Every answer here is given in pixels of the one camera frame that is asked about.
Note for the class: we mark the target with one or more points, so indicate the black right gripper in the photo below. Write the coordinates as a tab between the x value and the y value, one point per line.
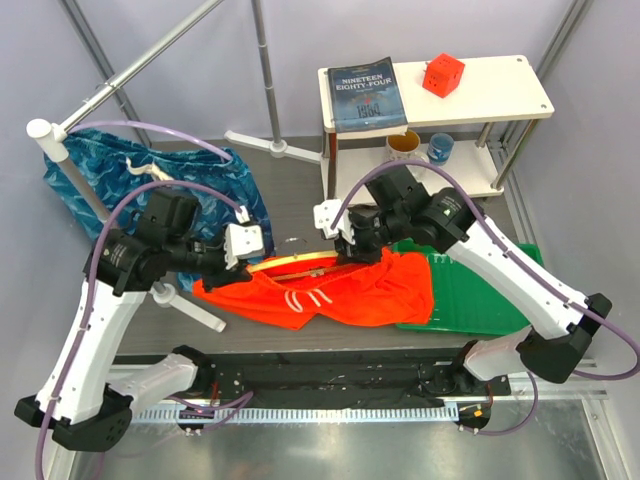
358	253

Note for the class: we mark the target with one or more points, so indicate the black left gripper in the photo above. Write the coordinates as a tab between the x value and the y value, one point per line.
223	276

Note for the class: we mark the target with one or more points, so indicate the orange shorts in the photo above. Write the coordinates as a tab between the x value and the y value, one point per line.
395	290

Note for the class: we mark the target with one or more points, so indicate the yellow hanger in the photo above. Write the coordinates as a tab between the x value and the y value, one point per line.
281	269

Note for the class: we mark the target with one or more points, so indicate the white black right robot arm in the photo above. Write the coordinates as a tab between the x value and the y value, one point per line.
561	320

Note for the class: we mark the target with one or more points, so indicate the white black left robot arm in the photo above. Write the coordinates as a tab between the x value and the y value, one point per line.
78	408

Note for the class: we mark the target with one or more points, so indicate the blue patterned shorts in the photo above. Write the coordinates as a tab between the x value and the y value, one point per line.
101	158

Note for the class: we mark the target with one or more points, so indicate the white patterned mug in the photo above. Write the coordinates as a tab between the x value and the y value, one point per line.
405	146

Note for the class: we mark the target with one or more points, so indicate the blue glass cup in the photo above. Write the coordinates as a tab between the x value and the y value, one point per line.
440	148

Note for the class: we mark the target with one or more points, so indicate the Nineteen Eighty-Four book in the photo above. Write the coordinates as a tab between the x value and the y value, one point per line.
366	101

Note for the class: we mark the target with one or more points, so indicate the green plastic tray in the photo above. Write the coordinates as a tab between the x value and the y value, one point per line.
464	302

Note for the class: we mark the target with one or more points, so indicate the white two-tier shelf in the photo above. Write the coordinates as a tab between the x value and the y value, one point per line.
492	90

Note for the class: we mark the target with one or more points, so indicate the red cube power strip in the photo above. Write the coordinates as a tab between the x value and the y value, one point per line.
443	75

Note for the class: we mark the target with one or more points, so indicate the white clothes rack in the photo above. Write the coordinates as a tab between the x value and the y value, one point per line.
50	136

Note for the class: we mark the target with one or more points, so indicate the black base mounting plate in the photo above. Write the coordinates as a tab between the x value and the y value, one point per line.
340	379

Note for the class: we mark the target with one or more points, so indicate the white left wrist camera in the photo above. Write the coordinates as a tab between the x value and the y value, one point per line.
243	239

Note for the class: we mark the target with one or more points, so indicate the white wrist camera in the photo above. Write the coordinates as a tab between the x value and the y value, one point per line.
243	239
331	223

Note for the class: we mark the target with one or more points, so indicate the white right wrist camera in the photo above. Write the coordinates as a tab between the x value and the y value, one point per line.
331	223

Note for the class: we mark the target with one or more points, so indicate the white slotted cable duct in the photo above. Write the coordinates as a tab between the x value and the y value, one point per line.
173	413

